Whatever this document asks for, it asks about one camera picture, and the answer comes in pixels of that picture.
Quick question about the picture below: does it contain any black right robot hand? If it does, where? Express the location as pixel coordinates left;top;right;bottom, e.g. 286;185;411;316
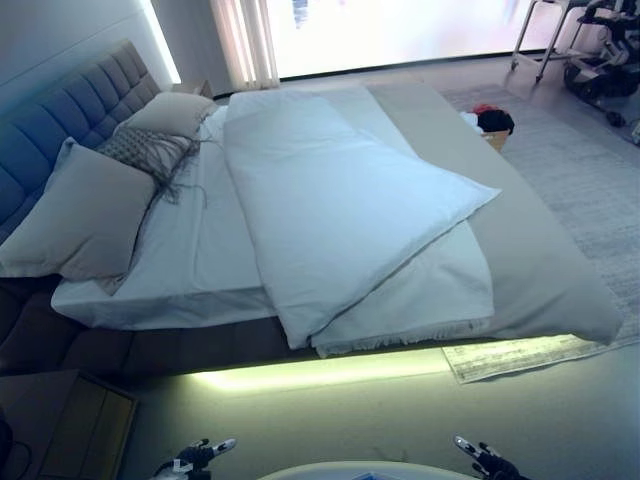
453;434;522;480

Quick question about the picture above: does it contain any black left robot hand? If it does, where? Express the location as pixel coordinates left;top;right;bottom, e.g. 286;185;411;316
154;438;237;480

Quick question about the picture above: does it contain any white duvet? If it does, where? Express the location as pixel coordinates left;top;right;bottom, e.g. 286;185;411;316
219;90;503;351

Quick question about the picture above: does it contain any white bed sheet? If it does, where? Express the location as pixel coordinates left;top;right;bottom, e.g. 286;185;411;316
49;102;282;332

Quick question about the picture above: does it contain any large wooden nightstand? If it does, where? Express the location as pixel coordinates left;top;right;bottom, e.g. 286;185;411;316
0;368;142;480

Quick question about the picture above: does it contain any large beige pillow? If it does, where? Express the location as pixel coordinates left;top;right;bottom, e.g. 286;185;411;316
0;137;159;297

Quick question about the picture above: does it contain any grey area rug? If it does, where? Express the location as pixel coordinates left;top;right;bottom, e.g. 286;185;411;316
438;83;640;387

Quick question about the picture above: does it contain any grey woven fringed cushion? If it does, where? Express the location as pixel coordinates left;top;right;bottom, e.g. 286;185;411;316
96;123;209;207

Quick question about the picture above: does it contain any cardboard box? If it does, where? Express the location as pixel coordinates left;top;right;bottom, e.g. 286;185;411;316
481;127;512;154

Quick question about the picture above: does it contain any white garment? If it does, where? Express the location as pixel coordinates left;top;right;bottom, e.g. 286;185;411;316
458;110;484;134

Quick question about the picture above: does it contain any black garment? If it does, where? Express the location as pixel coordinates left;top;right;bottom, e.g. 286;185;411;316
476;109;517;137

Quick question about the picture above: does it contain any small beige pillow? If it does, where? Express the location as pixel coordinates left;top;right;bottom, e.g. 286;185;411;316
119;91;219;142

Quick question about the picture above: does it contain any small wooden nightstand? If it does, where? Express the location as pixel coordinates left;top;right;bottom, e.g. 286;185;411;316
172;79;214;99

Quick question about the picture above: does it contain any grey tufted headboard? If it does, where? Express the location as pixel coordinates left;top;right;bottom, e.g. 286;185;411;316
0;39;164;237

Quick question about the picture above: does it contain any black wheeled machine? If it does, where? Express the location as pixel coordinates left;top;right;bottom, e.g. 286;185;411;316
562;0;640;127

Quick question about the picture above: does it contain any beige curtain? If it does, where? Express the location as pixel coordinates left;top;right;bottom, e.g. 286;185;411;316
206;0;281;94

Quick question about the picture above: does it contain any dark brown bed frame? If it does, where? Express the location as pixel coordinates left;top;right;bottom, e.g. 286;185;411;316
0;274;321;384

